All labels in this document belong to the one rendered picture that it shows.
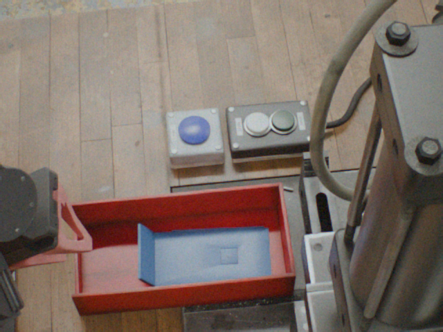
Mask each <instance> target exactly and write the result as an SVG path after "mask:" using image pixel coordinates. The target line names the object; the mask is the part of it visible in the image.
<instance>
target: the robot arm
mask: <svg viewBox="0 0 443 332"><path fill-rule="evenodd" d="M61 217H62V219H63V220H64V221H65V222H66V223H67V224H68V225H69V227H70V228H71V229H72V230H73V231H74V233H76V234H77V235H78V236H79V238H80V241H75V240H70V239H67V238H66V236H65V235H64V234H63V233H62V226H61ZM91 251H92V238H91V237H90V234H89V233H88V232H87V230H86V229H85V228H84V226H83V225H82V224H81V222H80V220H79V219H78V218H77V217H76V215H75V212H74V211H73V208H72V206H71V204H70V201H69V199H68V197H67V195H66V192H65V191H64V188H63V185H62V184H61V183H60V182H58V173H57V172H55V171H53V170H51V169H50V168H48V167H43V168H40V169H38V170H35V171H33V172H31V173H29V174H28V173H27V172H25V171H24V170H22V169H19V168H17V167H12V166H9V165H3V164H1V162H0V332H16V318H17V317H19V316H20V315H22V314H21V311H20V310H21V309H23V308H24V307H25V304H24V302H23V300H22V298H21V295H20V293H19V291H18V289H17V286H16V279H17V269H19V268H30V267H33V266H40V265H45V264H53V263H58V262H63V261H66V254H68V253H78V252H81V253H86V252H91Z"/></svg>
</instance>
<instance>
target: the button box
mask: <svg viewBox="0 0 443 332"><path fill-rule="evenodd" d="M371 83H372V82H371V78H370V77H369V78H368V79H367V80H366V81H365V82H364V83H362V85H361V86H360V87H359V88H358V89H357V90H356V92H355V93H354V95H353V98H352V101H351V103H350V105H349V107H348V109H347V111H346V112H345V114H344V115H343V117H342V118H340V119H338V120H335V121H331V122H327V124H326V129H332V128H335V127H339V126H341V125H343V124H345V123H346V122H347V121H348V120H349V119H350V118H351V116H352V114H353V113H354V110H355V109H356V106H357V104H358V101H359V99H360V97H361V95H362V94H363V92H364V91H365V90H366V89H367V88H368V87H369V86H370V85H371ZM279 110H287V111H288V112H290V113H291V114H292V115H293V116H294V118H295V123H294V126H293V128H292V129H291V130H289V131H278V130H277V129H275V128H273V127H272V125H271V118H272V116H273V114H274V113H277V111H279ZM255 112H260V113H263V114H264V115H265V116H266V117H267V118H268V119H269V128H268V129H267V130H266V131H265V132H264V133H260V134H256V133H251V132H250V131H249V130H248V129H247V127H246V120H247V118H248V117H249V116H250V115H251V114H252V113H255ZM226 124H227V130H228V141H229V147H230V158H231V161H232V162H233V163H241V162H249V161H257V160H271V159H279V158H293V157H301V156H302V153H303V152H309V132H310V126H311V116H310V112H309V104H308V101H307V100H292V101H284V102H269V103H261V104H246V105H238V106H230V107H226Z"/></svg>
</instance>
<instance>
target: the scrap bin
mask: <svg viewBox="0 0 443 332"><path fill-rule="evenodd" d="M70 204H71V206H72V208H73V211H74V212H75V215H76V217H77V218H78V219H79V220H80V222H81V224H82V225H83V226H84V228H85V229H86V230H87V232H88V233H89V234H90V237H91V238H92V251H91V252H86V253H81V252H78V253H73V259H74V262H75V293H74V294H71V298H72V300H73V303H74V305H75V307H76V309H77V311H78V313H79V314H80V316H84V315H103V314H110V313H124V312H130V311H144V310H159V309H165V308H179V307H186V306H198V305H206V304H220V303H227V302H240V301H247V300H255V299H268V298H275V297H288V296H293V290H294V285H295V280H296V267H295V263H294V257H293V248H292V244H291V235H290V231H289V222H288V217H287V209H286V203H285V199H284V190H283V186H282V183H271V184H263V185H249V186H241V187H227V188H220V189H211V190H198V191H190V192H176V193H168V194H154V195H147V196H133V197H125V198H117V199H104V200H96V201H83V202H74V203H70ZM138 224H141V225H144V226H145V227H146V228H149V229H150V230H152V231H153V232H171V231H172V230H186V229H202V228H234V227H251V226H264V228H268V230H269V249H270V258H271V275H267V276H260V277H246V278H239V279H225V280H219V281H211V282H197V283H190V284H177V285H169V286H155V287H151V286H150V285H148V284H146V283H144V282H142V281H141V280H139V278H138Z"/></svg>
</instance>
